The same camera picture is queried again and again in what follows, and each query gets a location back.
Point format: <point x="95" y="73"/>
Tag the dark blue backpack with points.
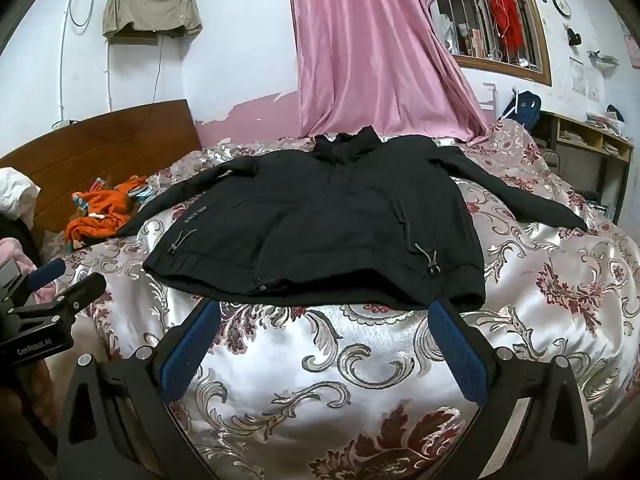
<point x="522" y="107"/>

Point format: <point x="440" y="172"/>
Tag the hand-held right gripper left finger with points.
<point x="192" y="350"/>

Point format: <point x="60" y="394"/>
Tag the pink fluffy cloth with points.
<point x="12" y="252"/>

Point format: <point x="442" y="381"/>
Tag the white power strip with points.
<point x="61" y="124"/>

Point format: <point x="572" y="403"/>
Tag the barred wooden window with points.
<point x="480" y="25"/>

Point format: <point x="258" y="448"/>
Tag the orange clothes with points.
<point x="102" y="212"/>

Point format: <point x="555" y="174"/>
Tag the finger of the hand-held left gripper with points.
<point x="82" y="292"/>
<point x="47" y="274"/>

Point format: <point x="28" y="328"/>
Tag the pink curtain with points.
<point x="370" y="55"/>

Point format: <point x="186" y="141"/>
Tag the wooden headboard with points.
<point x="105" y="155"/>

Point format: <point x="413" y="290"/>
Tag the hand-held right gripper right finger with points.
<point x="457" y="350"/>

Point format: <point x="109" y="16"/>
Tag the round wall clock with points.
<point x="562" y="5"/>

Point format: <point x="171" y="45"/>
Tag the black wall hook item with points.
<point x="574" y="36"/>

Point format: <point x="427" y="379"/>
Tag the red hanging garment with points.
<point x="505" y="17"/>

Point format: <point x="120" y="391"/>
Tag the wooden shelf unit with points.
<point x="590" y="140"/>

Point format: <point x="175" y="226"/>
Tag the small wall rack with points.
<point x="601" y="57"/>

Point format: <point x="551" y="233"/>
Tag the black jacket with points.
<point x="320" y="230"/>

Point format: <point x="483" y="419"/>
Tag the floral satin bedspread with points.
<point x="350" y="385"/>

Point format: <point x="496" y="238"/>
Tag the white pillow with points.
<point x="15" y="190"/>

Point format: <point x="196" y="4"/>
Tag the olive cloth on wall unit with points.
<point x="150" y="7"/>

